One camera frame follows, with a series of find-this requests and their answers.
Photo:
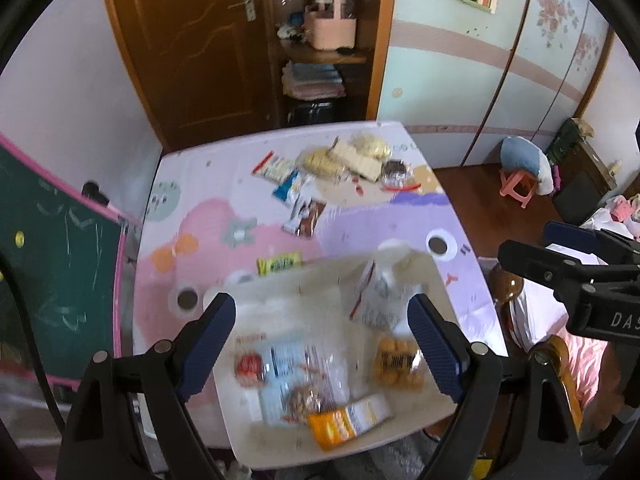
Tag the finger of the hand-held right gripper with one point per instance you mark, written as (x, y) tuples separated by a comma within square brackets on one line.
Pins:
[(545, 270), (570, 236)]

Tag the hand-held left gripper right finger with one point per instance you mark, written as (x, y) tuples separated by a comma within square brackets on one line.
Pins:
[(437, 350)]

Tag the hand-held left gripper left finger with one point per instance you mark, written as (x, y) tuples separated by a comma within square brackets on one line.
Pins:
[(205, 350)]

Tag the orange biscuit packet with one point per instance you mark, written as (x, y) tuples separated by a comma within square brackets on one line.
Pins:
[(400, 362)]

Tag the red white barcode packet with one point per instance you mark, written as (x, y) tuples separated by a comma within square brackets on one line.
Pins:
[(250, 365)]

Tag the white plastic tray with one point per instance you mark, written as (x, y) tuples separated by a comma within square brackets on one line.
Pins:
[(300, 320)]

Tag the small yellow packet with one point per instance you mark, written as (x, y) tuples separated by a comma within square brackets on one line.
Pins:
[(279, 263)]

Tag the orange white snack packet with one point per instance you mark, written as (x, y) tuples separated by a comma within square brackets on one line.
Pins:
[(345, 422)]

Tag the dark brown snack packet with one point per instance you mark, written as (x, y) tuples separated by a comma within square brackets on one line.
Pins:
[(305, 216)]

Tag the dark chocolate snack packet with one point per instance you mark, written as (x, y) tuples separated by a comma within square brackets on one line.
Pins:
[(397, 172)]

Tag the small blue white packet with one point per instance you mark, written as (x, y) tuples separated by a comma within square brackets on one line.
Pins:
[(290, 187)]

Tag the red edged white packet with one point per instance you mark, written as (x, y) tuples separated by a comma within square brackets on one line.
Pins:
[(272, 166)]

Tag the cream wafer bar packet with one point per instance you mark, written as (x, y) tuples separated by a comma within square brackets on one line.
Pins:
[(357, 160)]

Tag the yellow rice cracker packet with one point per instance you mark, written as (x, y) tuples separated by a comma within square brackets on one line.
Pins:
[(320, 162), (371, 143)]

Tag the dark wooden cabinet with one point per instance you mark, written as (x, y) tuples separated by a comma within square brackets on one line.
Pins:
[(580, 185)]

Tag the pink plastic stool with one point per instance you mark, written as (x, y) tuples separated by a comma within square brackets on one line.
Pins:
[(517, 187)]

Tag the blue plush pillow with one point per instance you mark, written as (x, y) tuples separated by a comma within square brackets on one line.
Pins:
[(522, 157)]

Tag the grey fleece clothing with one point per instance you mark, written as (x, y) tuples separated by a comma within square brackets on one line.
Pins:
[(380, 460)]

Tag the cartoon printed tablecloth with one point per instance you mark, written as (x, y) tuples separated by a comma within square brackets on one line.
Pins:
[(210, 220)]

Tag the pink framed green chalkboard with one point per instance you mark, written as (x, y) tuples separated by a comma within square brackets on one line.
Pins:
[(60, 260)]

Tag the floral sliding wardrobe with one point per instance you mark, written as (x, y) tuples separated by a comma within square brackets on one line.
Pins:
[(450, 85)]

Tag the black bag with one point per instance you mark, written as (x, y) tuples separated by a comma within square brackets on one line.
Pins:
[(311, 112)]

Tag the brown wooden shelf unit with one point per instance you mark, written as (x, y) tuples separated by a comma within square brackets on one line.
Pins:
[(372, 35)]

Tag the stack of folded cloths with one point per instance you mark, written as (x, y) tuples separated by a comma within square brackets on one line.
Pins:
[(312, 81)]

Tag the brown wooden door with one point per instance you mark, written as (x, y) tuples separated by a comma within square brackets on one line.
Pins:
[(190, 60)]

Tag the pink storage basket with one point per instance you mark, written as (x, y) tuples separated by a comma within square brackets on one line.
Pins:
[(330, 32)]

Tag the wooden bed frame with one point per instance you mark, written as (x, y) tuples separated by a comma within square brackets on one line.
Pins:
[(506, 285)]

